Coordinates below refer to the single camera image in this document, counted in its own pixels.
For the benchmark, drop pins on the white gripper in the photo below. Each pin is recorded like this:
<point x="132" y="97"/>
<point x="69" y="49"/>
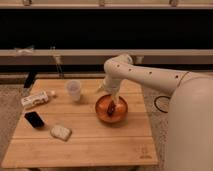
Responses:
<point x="112" y="86"/>

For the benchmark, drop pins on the black eraser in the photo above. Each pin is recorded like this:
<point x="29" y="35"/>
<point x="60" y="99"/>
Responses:
<point x="34" y="119"/>

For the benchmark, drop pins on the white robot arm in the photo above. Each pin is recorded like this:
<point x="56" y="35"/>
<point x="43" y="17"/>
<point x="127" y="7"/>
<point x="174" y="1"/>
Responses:
<point x="189" y="144"/>

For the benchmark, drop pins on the orange bowl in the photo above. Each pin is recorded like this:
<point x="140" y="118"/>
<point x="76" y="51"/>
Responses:
<point x="119" y="114"/>

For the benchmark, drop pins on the clear plastic cup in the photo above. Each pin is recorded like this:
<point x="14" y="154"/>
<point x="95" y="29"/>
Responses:
<point x="73" y="88"/>

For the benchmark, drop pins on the wooden table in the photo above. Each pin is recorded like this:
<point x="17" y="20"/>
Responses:
<point x="92" y="142"/>

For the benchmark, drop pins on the white sponge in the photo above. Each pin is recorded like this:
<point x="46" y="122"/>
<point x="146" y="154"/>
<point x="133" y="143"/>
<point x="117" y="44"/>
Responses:
<point x="60" y="132"/>

